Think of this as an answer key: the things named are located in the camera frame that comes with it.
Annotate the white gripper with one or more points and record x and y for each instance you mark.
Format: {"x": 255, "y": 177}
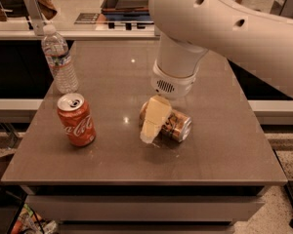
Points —
{"x": 173, "y": 83}

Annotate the orange gold soda can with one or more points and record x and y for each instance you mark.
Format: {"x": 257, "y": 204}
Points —
{"x": 177, "y": 126}

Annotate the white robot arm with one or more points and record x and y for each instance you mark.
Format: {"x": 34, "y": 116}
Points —
{"x": 260, "y": 43}

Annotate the red Coca-Cola can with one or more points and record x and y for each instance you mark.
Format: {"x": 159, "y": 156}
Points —
{"x": 74, "y": 112}

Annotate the grey open tray box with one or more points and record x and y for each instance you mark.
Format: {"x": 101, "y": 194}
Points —
{"x": 110, "y": 6}

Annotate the clear plastic water bottle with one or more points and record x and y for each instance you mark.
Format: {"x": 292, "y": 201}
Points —
{"x": 59, "y": 60}

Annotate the grey table drawer cabinet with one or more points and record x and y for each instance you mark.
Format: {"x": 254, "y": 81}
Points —
{"x": 146, "y": 214}

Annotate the colourful items bin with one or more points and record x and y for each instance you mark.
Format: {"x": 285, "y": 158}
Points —
{"x": 30, "y": 222}

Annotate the left metal glass bracket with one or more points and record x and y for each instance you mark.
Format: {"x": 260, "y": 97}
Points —
{"x": 35, "y": 15}

